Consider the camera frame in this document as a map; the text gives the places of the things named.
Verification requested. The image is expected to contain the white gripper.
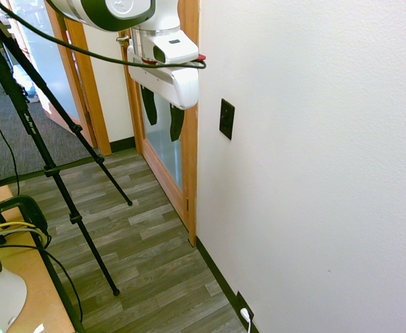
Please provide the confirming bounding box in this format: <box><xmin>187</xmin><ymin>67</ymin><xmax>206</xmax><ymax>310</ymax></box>
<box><xmin>126</xmin><ymin>44</ymin><xmax>200</xmax><ymax>143</ymax></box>

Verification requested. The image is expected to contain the wooden glass door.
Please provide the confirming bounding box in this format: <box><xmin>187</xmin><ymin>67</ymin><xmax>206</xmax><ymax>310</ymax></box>
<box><xmin>120</xmin><ymin>28</ymin><xmax>198</xmax><ymax>232</ymax></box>

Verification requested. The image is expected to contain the black table clamp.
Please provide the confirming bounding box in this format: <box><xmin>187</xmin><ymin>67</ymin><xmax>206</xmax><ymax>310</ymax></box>
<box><xmin>0</xmin><ymin>194</ymin><xmax>49</xmax><ymax>240</ymax></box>

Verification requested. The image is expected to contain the black baseboard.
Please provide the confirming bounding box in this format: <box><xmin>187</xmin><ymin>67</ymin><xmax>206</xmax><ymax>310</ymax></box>
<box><xmin>195</xmin><ymin>235</ymin><xmax>260</xmax><ymax>333</ymax></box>

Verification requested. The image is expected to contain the black light switch plate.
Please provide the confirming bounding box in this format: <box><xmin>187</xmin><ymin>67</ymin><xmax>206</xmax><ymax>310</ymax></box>
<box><xmin>219</xmin><ymin>98</ymin><xmax>236</xmax><ymax>142</ymax></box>

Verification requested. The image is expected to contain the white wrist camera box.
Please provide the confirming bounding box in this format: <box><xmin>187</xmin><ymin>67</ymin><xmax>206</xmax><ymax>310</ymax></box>
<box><xmin>139</xmin><ymin>30</ymin><xmax>200</xmax><ymax>65</ymax></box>

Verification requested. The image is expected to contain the wooden door frame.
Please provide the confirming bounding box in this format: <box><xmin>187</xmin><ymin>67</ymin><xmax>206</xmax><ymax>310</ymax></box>
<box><xmin>44</xmin><ymin>0</ymin><xmax>113</xmax><ymax>156</ymax></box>

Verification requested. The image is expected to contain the black camera tripod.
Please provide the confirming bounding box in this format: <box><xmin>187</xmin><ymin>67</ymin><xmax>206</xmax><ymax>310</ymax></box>
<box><xmin>0</xmin><ymin>12</ymin><xmax>134</xmax><ymax>333</ymax></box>

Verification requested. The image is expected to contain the yellow cable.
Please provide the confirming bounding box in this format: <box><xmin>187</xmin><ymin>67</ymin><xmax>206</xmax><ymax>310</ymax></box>
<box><xmin>0</xmin><ymin>222</ymin><xmax>47</xmax><ymax>245</ymax></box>

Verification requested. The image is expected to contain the thin black cable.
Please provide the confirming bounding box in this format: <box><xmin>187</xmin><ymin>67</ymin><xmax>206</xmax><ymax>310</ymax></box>
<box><xmin>0</xmin><ymin>244</ymin><xmax>84</xmax><ymax>323</ymax></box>

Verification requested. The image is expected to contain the grey cable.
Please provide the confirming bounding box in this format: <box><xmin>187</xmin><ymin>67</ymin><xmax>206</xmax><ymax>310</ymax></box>
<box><xmin>0</xmin><ymin>228</ymin><xmax>44</xmax><ymax>248</ymax></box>

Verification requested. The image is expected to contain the black wall outlet plate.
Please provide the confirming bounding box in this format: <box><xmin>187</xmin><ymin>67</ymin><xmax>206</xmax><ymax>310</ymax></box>
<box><xmin>235</xmin><ymin>290</ymin><xmax>255</xmax><ymax>322</ymax></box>

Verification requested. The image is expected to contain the white plug with cable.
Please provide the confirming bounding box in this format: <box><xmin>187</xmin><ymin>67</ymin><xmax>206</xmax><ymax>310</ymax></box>
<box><xmin>239</xmin><ymin>307</ymin><xmax>254</xmax><ymax>333</ymax></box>

